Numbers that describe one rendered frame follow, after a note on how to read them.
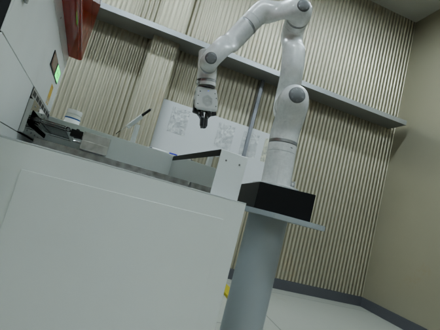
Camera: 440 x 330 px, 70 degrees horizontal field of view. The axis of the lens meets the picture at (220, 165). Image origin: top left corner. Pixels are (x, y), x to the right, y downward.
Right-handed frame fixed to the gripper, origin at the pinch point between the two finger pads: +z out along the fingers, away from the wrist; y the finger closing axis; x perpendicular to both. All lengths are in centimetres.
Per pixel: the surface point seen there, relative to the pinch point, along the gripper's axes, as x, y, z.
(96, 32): 247, -43, -130
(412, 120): 157, 352, -72
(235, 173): -40.0, -3.1, 21.4
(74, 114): 40, -52, -3
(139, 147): 15.0, -23.9, 11.8
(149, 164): 15.0, -18.8, 18.7
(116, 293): -46, -36, 53
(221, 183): -40.0, -7.5, 24.4
